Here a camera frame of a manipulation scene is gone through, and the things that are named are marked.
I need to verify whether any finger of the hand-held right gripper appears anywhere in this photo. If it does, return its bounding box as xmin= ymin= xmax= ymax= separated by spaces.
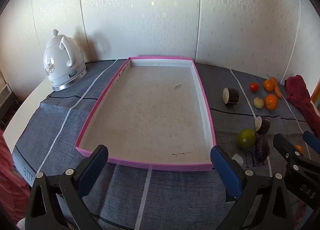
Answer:
xmin=273 ymin=133 xmax=304 ymax=171
xmin=303 ymin=131 xmax=320 ymax=154

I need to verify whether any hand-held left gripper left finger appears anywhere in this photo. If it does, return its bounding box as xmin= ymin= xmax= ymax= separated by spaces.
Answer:
xmin=25 ymin=144 xmax=109 ymax=230

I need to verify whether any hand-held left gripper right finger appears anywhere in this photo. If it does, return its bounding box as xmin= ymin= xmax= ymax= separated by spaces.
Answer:
xmin=210 ymin=146 xmax=293 ymax=230

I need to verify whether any dark purple wrinkled fruit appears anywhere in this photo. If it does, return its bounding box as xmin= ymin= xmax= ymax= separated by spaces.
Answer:
xmin=254 ymin=135 xmax=270 ymax=163

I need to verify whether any dark cut eggplant piece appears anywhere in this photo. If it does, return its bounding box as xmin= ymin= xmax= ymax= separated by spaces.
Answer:
xmin=255 ymin=116 xmax=271 ymax=135
xmin=222 ymin=87 xmax=240 ymax=106

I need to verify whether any green tomato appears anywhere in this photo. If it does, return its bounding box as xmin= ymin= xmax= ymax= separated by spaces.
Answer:
xmin=237 ymin=128 xmax=256 ymax=149

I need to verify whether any pink shallow tray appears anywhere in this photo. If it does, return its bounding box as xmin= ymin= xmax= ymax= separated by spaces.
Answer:
xmin=75 ymin=56 xmax=217 ymax=172

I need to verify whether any dark red cloth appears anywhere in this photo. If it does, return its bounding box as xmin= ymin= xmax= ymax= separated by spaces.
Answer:
xmin=285 ymin=75 xmax=320 ymax=138

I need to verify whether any orange carrot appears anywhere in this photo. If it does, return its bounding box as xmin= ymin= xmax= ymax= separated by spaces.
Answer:
xmin=266 ymin=73 xmax=283 ymax=99

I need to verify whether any pink red patterned cloth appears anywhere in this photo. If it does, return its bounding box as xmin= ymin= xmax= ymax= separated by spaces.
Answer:
xmin=0 ymin=130 xmax=30 ymax=223

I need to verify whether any white electric kettle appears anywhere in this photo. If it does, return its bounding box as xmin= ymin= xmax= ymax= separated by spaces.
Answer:
xmin=43 ymin=29 xmax=87 ymax=92

